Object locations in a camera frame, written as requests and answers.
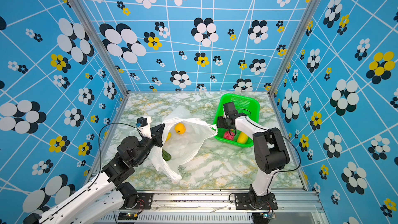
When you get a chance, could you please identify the orange yellow mango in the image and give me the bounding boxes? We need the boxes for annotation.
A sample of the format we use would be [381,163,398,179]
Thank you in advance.
[237,132,248,144]

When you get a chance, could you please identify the green plastic perforated basket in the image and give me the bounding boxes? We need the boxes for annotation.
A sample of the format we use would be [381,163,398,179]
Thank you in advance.
[213,93,260,148]

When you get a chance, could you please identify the front aluminium rail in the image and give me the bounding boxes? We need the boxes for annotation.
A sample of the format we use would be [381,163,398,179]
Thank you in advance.
[58,189,329,224]

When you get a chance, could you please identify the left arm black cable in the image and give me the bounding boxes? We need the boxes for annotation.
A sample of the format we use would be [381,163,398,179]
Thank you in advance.
[40,122,141,224]

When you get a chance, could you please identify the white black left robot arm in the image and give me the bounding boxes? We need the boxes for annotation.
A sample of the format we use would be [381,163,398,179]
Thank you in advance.
[23,124,165,224]

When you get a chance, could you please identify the yellow banana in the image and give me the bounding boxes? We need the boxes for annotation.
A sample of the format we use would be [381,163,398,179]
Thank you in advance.
[165,132,172,142]

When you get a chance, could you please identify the pink red dragon fruit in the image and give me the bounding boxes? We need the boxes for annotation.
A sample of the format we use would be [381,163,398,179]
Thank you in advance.
[223,130,236,141]

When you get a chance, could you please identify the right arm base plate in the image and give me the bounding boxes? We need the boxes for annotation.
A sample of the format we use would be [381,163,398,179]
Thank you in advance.
[234,192,278,211]

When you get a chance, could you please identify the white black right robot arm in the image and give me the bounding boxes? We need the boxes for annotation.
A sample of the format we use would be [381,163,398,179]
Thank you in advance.
[217,102,290,210]

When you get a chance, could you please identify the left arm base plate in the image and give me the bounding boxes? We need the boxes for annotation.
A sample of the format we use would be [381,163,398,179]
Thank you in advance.
[108,191,154,210]

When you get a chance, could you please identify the white plastic bag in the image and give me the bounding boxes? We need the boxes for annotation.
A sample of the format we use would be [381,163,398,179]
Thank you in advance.
[148,106,218,183]

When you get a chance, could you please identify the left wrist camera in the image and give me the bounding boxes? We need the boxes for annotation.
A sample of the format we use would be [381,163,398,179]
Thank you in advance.
[136,116,152,139]

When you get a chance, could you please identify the green orange mango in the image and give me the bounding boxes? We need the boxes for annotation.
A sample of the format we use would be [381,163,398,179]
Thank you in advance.
[162,149,172,161]

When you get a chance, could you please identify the yellow orange fruit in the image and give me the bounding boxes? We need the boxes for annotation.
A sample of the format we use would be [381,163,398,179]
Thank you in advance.
[174,122,186,135]

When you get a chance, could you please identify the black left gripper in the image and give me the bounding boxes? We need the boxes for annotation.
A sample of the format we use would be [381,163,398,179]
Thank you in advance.
[132,122,164,168]

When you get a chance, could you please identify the left rear aluminium frame post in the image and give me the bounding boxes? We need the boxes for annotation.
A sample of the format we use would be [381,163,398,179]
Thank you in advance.
[69,0,129,97]

